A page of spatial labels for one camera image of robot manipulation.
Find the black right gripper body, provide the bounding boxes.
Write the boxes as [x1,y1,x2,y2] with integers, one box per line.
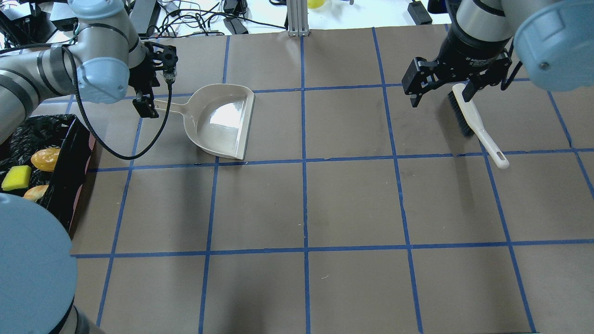
[404,28,512,90]

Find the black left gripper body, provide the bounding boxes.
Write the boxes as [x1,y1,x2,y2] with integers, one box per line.
[128,41,178,93]

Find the white brush black bristles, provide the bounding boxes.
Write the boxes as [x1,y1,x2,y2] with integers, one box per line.
[448,83,510,169]

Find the beige plastic dustpan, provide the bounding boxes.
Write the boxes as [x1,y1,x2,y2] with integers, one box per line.
[169,83,255,160]

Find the round golden bread roll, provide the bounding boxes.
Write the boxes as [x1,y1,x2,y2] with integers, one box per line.
[30,147,61,173]

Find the twisted bread croissant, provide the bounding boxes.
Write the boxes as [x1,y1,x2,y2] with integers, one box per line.
[23,185,49,202]

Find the yellow sponge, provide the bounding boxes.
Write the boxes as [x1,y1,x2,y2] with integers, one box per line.
[1,165,32,192]

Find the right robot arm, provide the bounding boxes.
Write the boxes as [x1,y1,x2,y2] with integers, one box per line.
[401,0,594,107]

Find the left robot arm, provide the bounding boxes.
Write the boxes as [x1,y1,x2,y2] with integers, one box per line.
[1,0,177,334]

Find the black bag lined bin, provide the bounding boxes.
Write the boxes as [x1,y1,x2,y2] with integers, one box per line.
[0,114,95,231]

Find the black power brick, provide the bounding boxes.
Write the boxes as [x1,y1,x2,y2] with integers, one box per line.
[407,0,433,26]

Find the black power adapter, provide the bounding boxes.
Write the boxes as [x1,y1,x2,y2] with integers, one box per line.
[223,17,249,35]

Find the yellow round object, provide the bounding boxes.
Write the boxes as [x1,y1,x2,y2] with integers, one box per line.
[306,0,327,9]

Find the aluminium frame post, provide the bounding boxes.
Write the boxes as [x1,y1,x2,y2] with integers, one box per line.
[286,0,310,37]

